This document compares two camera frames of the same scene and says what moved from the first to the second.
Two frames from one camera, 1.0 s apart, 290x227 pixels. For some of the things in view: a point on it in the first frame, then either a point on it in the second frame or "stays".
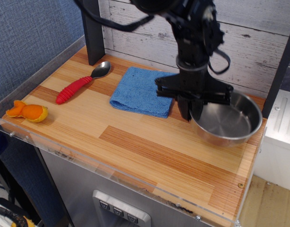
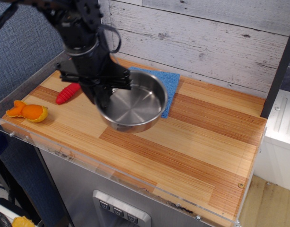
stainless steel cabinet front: x=77 y=183 stays
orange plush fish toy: x=35 y=113 stays
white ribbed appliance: x=275 y=161 stays
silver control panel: x=111 y=211 stays
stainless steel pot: x=227 y=126 to x=139 y=109
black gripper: x=194 y=82 to x=93 y=65
